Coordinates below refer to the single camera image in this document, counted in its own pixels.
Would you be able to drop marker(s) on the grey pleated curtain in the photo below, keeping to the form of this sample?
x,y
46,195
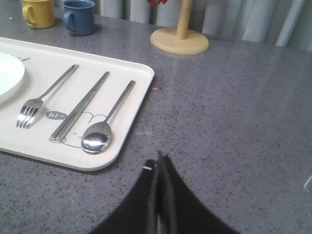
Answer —
x,y
278,22

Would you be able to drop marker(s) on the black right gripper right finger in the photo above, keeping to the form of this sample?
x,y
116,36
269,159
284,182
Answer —
x,y
181,212

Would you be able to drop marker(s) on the white round plate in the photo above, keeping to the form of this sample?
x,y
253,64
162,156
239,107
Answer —
x,y
11,74

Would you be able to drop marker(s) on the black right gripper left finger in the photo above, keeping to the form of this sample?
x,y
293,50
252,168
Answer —
x,y
137,213

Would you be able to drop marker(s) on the silver metal fork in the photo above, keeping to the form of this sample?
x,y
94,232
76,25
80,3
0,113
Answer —
x,y
30,108

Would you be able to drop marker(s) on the beige rabbit serving tray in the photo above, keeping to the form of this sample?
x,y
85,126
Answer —
x,y
43,65

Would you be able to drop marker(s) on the red enamel mug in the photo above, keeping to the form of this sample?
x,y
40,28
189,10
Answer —
x,y
157,2

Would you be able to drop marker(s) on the yellow enamel mug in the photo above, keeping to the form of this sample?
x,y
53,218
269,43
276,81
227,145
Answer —
x,y
38,13

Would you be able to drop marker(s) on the blue enamel mug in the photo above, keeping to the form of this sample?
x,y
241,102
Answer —
x,y
79,17

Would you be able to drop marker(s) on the wooden mug tree stand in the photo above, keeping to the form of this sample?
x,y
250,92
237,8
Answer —
x,y
180,40

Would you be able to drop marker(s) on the silver metal spoon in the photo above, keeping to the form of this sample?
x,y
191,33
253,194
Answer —
x,y
98,136

